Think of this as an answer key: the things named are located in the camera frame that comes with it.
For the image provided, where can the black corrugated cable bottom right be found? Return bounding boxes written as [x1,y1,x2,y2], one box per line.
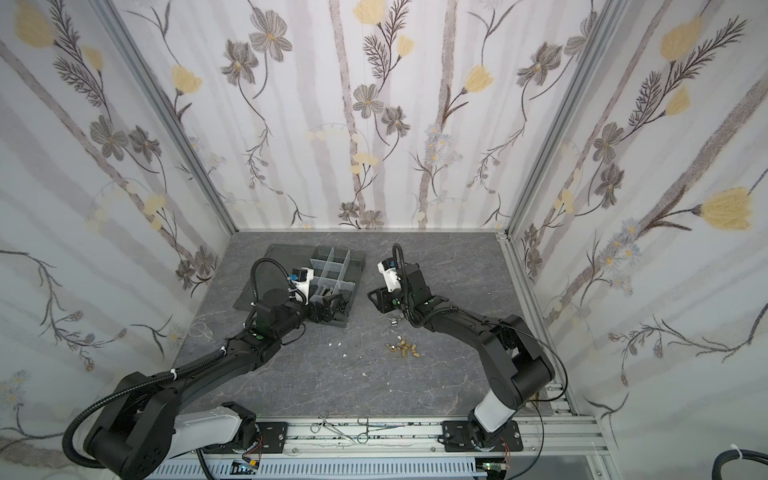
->
[711,448,768,480]

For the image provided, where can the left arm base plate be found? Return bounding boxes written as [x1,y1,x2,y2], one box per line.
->
[244,421,288,455]

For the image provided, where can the surgical scissors on rail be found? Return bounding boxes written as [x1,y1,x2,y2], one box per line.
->
[309,415,409,445]

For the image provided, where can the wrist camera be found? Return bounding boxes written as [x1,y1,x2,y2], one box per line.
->
[288,267,314,305]
[377,257,401,293]

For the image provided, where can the white vented cable duct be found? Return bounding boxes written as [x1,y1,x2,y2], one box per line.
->
[143,458,490,480]

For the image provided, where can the aluminium front rail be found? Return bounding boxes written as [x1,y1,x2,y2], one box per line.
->
[257,415,609,458]

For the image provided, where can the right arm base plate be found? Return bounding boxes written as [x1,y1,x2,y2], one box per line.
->
[438,420,524,453]

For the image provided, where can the green compartment organizer box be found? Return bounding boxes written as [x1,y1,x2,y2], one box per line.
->
[233,244,366,328]

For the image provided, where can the brass screws cluster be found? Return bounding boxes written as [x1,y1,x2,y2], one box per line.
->
[387,337,421,358]

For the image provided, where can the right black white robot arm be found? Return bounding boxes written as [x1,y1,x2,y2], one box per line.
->
[368,243,556,449]

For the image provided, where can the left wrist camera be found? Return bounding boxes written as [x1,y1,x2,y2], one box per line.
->
[288,267,314,305]

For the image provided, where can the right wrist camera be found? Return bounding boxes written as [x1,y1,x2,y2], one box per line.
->
[377,257,401,293]

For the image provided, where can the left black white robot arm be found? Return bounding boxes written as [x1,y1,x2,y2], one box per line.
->
[61,269,348,479]

